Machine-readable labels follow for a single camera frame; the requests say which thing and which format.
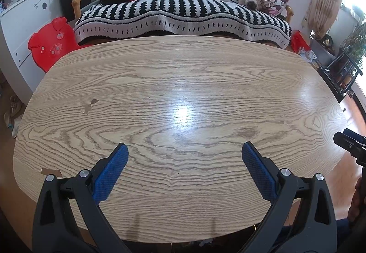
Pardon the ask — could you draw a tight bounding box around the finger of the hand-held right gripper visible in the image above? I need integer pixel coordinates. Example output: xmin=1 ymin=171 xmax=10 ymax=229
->
xmin=344 ymin=128 xmax=366 ymax=145
xmin=333 ymin=132 xmax=366 ymax=165

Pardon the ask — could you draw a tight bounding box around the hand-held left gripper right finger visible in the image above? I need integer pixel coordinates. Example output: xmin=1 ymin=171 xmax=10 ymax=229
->
xmin=242 ymin=141 xmax=338 ymax=253

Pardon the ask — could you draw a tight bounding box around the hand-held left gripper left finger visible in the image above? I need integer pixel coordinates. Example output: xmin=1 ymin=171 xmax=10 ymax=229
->
xmin=32 ymin=143 xmax=129 ymax=253

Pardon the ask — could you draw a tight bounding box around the person's right hand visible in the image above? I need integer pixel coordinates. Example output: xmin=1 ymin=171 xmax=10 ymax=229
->
xmin=347 ymin=177 xmax=366 ymax=223

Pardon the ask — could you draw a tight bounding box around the black metal rack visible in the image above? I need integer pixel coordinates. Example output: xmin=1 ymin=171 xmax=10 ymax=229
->
xmin=316 ymin=47 xmax=363 ymax=103

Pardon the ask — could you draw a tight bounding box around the printed paper sheet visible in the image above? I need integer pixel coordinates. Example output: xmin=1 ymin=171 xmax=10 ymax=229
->
xmin=300 ymin=49 xmax=318 ymax=64

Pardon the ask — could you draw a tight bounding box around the green potted plant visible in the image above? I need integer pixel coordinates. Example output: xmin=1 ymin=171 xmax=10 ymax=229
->
xmin=342 ymin=20 xmax=366 ymax=71

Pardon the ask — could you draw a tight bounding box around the red paper bag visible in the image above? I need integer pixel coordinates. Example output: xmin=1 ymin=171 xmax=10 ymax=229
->
xmin=290 ymin=30 xmax=311 ymax=55

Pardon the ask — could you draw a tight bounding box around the wooden table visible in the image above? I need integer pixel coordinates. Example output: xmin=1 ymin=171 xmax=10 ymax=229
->
xmin=13 ymin=35 xmax=356 ymax=245

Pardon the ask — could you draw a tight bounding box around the white shoe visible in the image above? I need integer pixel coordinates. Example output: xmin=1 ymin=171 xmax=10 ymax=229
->
xmin=4 ymin=96 xmax=23 ymax=139

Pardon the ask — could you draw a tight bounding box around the red bear-shaped chair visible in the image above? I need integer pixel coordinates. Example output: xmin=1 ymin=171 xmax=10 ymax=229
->
xmin=28 ymin=17 xmax=93 ymax=73

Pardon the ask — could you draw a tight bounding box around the pink printed cushion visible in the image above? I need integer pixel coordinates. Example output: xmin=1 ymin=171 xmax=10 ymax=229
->
xmin=264 ymin=0 xmax=291 ymax=16

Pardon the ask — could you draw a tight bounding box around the white cabinet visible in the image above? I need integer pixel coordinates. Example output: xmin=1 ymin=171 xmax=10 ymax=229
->
xmin=0 ymin=0 xmax=75 ymax=93

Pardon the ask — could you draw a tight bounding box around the black white striped sofa blanket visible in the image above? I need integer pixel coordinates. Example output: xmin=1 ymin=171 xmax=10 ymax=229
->
xmin=73 ymin=0 xmax=292 ymax=49

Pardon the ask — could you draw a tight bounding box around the wooden frame sofa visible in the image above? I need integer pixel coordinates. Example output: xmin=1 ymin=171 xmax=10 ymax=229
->
xmin=71 ymin=0 xmax=295 ymax=49

